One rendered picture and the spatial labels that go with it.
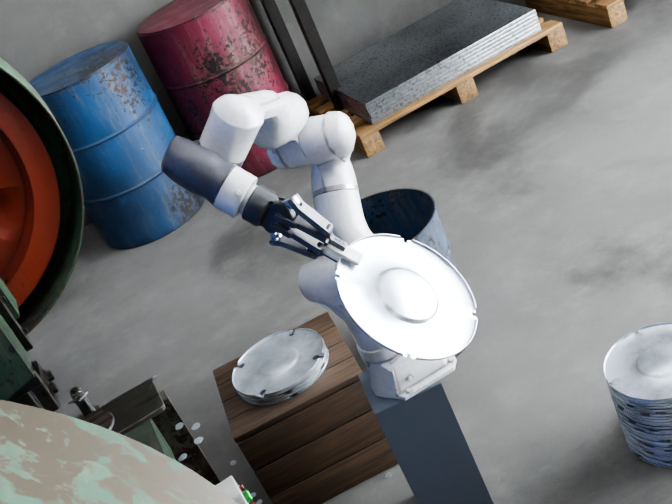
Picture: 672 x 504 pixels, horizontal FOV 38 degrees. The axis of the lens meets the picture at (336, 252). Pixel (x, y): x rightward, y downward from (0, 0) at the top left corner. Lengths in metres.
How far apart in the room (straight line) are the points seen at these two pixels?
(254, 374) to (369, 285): 1.11
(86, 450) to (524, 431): 2.27
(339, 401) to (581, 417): 0.68
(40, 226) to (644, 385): 1.52
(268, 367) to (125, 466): 2.17
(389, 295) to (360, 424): 1.05
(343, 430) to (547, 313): 0.85
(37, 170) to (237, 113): 0.68
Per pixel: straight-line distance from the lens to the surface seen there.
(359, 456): 2.88
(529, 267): 3.50
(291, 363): 2.82
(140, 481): 0.69
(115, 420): 2.25
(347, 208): 2.26
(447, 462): 2.56
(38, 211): 2.40
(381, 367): 2.38
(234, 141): 1.86
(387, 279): 1.83
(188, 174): 1.82
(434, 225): 3.03
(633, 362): 2.62
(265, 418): 2.74
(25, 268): 2.44
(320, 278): 2.26
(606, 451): 2.75
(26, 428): 0.68
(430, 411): 2.44
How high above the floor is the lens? 1.92
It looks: 28 degrees down
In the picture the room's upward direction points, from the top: 25 degrees counter-clockwise
